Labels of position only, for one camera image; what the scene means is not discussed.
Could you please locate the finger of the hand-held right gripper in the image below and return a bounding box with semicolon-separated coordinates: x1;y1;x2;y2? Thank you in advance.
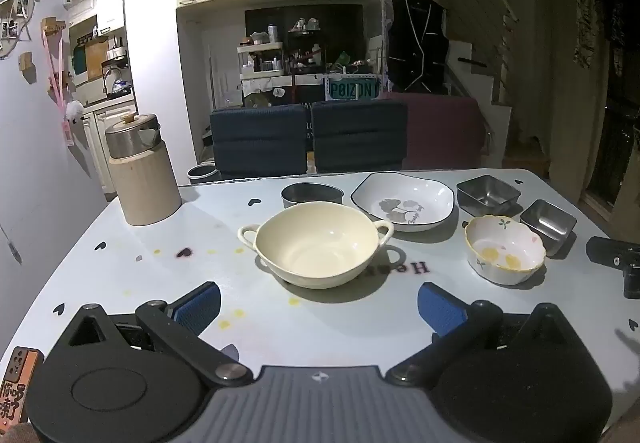
623;263;640;300
586;235;640;271

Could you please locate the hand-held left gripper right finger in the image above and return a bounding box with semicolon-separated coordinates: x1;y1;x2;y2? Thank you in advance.
385;282;583;386

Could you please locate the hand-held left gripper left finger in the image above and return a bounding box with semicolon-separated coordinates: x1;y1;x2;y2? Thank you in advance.
59;281;254;388

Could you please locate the steel rectangular container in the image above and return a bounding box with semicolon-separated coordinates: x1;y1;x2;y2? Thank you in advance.
519;199;577;258
456;174;522;218

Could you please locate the white floral bowl yellow rim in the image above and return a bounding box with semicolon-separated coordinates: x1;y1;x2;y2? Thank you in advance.
464;215;547;285

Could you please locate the white leaf-print square plate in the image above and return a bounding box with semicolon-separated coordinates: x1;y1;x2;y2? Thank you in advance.
350;172;456;232

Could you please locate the cream two-handled bowl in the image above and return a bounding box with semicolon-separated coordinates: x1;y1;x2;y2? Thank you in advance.
237;202;396;290

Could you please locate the beige canister with steel lid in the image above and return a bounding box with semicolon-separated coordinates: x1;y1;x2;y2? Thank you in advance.
104;112;182;227

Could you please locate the black bin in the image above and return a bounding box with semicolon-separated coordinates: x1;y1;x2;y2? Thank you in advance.
187;164;222;186

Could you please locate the round steel bowl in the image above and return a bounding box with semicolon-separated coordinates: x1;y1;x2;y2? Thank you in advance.
280;182;345;210

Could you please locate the dark blue chair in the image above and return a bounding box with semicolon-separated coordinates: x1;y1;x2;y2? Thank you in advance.
311;99;409;174
209;104;308;180

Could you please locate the maroon chair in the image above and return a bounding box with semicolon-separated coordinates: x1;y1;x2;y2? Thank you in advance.
380;92;487;171

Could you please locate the orange printed card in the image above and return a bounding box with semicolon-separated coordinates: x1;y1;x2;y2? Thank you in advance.
0;346;45;424

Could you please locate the white kitchen cabinet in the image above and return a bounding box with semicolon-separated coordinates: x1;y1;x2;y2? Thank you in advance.
80;98;138;196

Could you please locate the teal sign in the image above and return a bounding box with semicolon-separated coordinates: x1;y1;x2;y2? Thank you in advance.
325;79;379;100

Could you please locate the dark patterned curtain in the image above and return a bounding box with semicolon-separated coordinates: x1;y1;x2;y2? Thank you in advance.
570;0;640;69

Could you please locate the white storage rack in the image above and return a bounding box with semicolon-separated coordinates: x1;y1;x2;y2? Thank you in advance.
237;43;286;79

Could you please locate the black jacket with white trim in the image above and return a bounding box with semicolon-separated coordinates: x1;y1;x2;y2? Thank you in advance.
387;0;449;94

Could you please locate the pink lanyard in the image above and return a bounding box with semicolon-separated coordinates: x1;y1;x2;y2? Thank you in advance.
41;18;76;144

